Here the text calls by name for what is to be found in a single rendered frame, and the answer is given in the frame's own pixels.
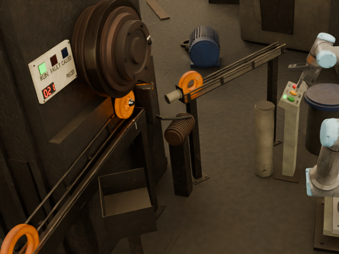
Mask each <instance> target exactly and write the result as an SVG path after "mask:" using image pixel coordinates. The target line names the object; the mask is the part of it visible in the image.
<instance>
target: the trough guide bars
mask: <svg viewBox="0 0 339 254"><path fill-rule="evenodd" d="M278 43H279V41H277V42H275V43H273V44H271V45H269V46H267V47H265V48H263V49H261V50H259V51H257V52H255V53H253V54H251V55H249V56H247V57H245V58H243V59H241V60H239V61H237V62H235V63H233V64H231V65H229V66H227V67H225V68H223V69H221V70H219V71H217V72H215V73H213V74H211V75H209V76H207V77H205V78H203V80H205V79H207V78H209V77H211V76H213V77H211V78H209V79H207V80H205V81H203V83H205V82H207V81H209V80H211V79H214V80H212V81H210V82H208V83H206V84H204V85H202V86H200V87H198V88H196V89H194V90H192V91H190V92H188V93H186V94H184V96H186V97H185V99H186V98H187V99H188V102H191V101H192V100H191V96H192V95H194V94H196V93H198V92H200V91H202V90H204V89H206V88H208V87H210V86H212V85H214V84H216V83H218V82H220V83H221V85H224V79H226V78H228V77H230V76H232V75H234V74H236V73H238V72H240V71H242V70H244V69H246V68H248V67H250V66H252V70H253V69H255V63H257V62H259V61H261V60H263V59H265V58H267V57H269V56H271V55H273V54H275V53H277V52H279V51H281V54H282V55H283V54H284V49H285V48H286V47H284V46H285V45H286V44H283V45H281V46H279V44H278ZM272 46H273V47H272ZM277 46H279V47H277ZM270 47H271V48H270ZM268 48H269V49H268ZM279 48H281V49H279ZM265 49H267V50H265ZM271 49H273V50H271ZM277 49H279V50H277ZM263 50H265V51H263ZM269 50H271V51H269ZM275 50H277V51H275ZM261 51H263V52H261ZM267 51H269V52H267ZM274 51H275V52H274ZM259 52H261V53H259ZM265 52H267V53H265ZM272 52H273V53H272ZM257 53H259V54H257ZM263 53H265V54H263ZM270 53H271V54H270ZM255 54H257V55H255ZM261 54H263V55H261ZM268 54H269V55H268ZM253 55H255V56H253ZM259 55H261V56H259ZM266 55H267V56H266ZM251 56H253V57H251ZM257 56H259V57H257ZM264 56H265V57H264ZM249 57H251V58H249ZM255 57H257V58H255ZM262 57H263V58H262ZM247 58H249V59H247ZM253 58H255V59H253ZM260 58H261V59H260ZM251 59H253V60H251ZM258 59H259V60H258ZM243 60H244V61H243ZM249 60H251V61H249ZM256 60H257V61H256ZM241 61H243V62H241ZM248 61H249V62H248ZM239 62H241V63H239ZM237 63H239V64H237ZM243 63H244V64H243ZM250 63H251V64H250ZM235 64H237V65H235ZM241 64H243V65H241ZM248 64H249V65H248ZM233 65H235V66H233ZM239 65H241V66H239ZM246 65H247V66H246ZM231 66H233V67H231ZM237 66H239V67H237ZM244 66H245V67H244ZM229 67H231V68H229ZM235 67H237V68H235ZM242 67H243V68H242ZM227 68H229V69H227ZM233 68H235V69H234V70H232V71H230V72H228V73H226V74H224V75H222V76H220V77H218V78H217V76H219V75H221V74H223V73H225V72H227V71H229V70H231V69H233ZM240 68H241V69H240ZM225 69H227V70H225ZM238 69H239V70H238ZM223 70H225V71H223ZM236 70H237V71H236ZM221 71H223V72H221ZM234 71H235V72H234ZM219 72H221V73H219ZM232 72H233V73H232ZM217 73H219V74H217ZM230 73H231V74H230ZM228 74H229V75H228ZM226 75H227V76H226ZM224 76H226V77H224ZM218 79H220V80H218ZM216 80H218V81H216ZM214 81H216V82H214ZM212 82H214V83H212ZM210 83H212V84H210ZM208 84H210V85H208ZM193 85H194V83H193V84H191V85H189V86H188V88H189V87H191V86H193ZM206 85H208V86H206ZM204 86H206V87H204ZM202 87H204V88H202ZM200 88H202V89H200ZM198 89H200V90H198ZM196 90H198V91H196ZM194 91H196V92H194ZM192 92H194V93H192ZM190 93H192V94H190Z"/></svg>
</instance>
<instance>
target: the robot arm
mask: <svg viewBox="0 0 339 254"><path fill-rule="evenodd" d="M334 43H335V38H334V37H333V36H331V35H329V34H327V33H319V34H318V36H317V38H316V40H315V42H314V44H313V46H312V48H311V50H310V52H309V54H308V56H307V58H306V60H307V62H306V63H298V64H293V65H289V67H288V70H289V72H292V71H302V70H303V72H302V74H301V76H300V80H299V82H298V84H297V86H296V88H295V93H296V92H297V91H304V92H305V91H307V88H308V86H307V85H306V83H308V84H309V85H312V86H313V85H314V83H315V81H316V80H317V77H318V76H319V73H320V71H321V69H322V68H330V67H332V66H334V65H339V46H333V44H334ZM320 142H321V144H322V146H321V150H320V154H319V158H318V162H317V165H315V166H314V167H313V168H307V169H306V185H307V195H309V196H314V197H339V118H331V119H325V120H324V121H323V122H322V124H321V130H320Z"/></svg>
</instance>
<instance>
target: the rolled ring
mask: <svg viewBox="0 0 339 254"><path fill-rule="evenodd" d="M24 234H26V236H27V239H28V245H27V249H26V252H25V254H32V252H33V251H34V250H35V248H36V247H37V246H38V244H39V236H38V232H37V230H36V229H35V228H34V227H33V226H31V225H27V224H19V225H17V226H15V227H14V228H13V229H11V230H10V232H9V233H8V234H7V235H6V237H5V239H4V241H3V243H2V247H1V251H0V254H13V249H14V246H15V244H16V242H17V240H18V239H19V238H20V237H21V236H22V235H24Z"/></svg>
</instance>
